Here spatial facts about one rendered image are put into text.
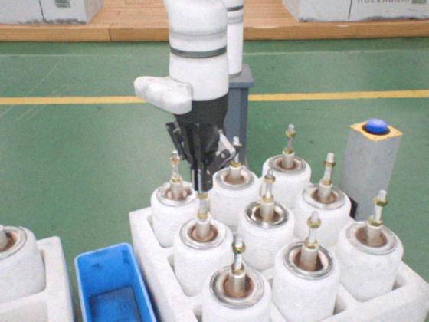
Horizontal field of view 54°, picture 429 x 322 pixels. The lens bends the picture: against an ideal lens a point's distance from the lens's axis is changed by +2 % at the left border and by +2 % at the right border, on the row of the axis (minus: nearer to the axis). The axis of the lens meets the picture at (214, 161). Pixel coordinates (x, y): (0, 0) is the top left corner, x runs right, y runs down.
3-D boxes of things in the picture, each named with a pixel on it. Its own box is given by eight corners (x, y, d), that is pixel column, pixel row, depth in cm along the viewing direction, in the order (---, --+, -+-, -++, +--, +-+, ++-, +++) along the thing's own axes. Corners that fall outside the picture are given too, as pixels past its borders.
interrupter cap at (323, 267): (330, 246, 65) (331, 242, 65) (338, 284, 59) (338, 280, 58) (281, 242, 66) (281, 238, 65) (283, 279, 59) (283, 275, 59)
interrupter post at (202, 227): (194, 231, 68) (193, 215, 66) (207, 228, 68) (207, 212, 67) (198, 241, 66) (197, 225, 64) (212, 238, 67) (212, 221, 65)
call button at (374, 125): (360, 129, 85) (361, 119, 84) (375, 125, 87) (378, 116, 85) (374, 137, 82) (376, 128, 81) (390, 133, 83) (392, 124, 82)
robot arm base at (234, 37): (207, 67, 120) (207, 4, 111) (240, 67, 120) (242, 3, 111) (208, 79, 112) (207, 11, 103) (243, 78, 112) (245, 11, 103)
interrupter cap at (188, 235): (175, 225, 69) (174, 221, 69) (218, 215, 71) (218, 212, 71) (185, 256, 63) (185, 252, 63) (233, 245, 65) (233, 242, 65)
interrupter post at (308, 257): (315, 257, 63) (318, 240, 61) (316, 268, 61) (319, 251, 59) (299, 255, 63) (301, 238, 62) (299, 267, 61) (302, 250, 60)
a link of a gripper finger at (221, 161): (222, 149, 53) (201, 165, 58) (230, 162, 53) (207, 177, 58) (237, 142, 55) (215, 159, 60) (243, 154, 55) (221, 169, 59)
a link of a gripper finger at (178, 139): (181, 116, 62) (201, 151, 61) (176, 120, 63) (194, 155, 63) (167, 122, 60) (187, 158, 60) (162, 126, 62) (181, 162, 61)
